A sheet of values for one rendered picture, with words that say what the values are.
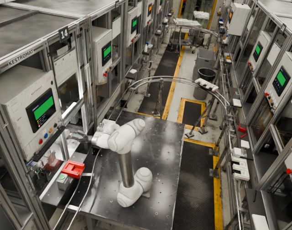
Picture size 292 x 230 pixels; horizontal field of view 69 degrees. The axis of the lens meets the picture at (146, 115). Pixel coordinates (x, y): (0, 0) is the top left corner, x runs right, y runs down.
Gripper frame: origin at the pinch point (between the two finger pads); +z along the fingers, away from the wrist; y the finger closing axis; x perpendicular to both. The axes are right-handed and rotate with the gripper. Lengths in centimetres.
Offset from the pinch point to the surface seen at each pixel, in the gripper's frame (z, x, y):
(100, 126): -16.2, -28.3, -8.1
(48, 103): -9, 35, 65
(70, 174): -16.9, 38.5, -6.1
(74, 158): -9.8, 18.7, -10.0
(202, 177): -153, -68, -100
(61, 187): -16, 52, -5
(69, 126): 16.7, -19.1, -10.3
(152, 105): -47, -217, -101
